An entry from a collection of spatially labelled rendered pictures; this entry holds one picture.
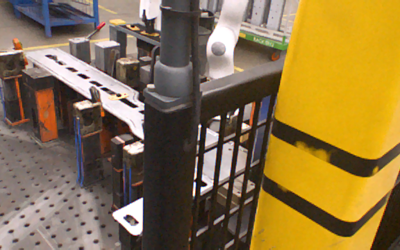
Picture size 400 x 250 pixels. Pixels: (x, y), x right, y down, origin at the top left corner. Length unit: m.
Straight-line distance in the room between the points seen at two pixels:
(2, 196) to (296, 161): 1.38
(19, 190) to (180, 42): 1.42
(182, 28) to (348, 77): 0.14
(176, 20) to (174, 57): 0.03
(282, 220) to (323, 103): 0.14
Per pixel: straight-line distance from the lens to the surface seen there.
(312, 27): 0.34
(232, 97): 0.33
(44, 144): 1.90
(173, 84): 0.28
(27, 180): 1.70
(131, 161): 1.18
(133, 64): 1.78
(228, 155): 1.26
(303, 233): 0.41
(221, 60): 1.76
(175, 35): 0.27
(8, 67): 2.00
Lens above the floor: 1.67
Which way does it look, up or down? 27 degrees down
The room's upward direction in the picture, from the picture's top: 5 degrees clockwise
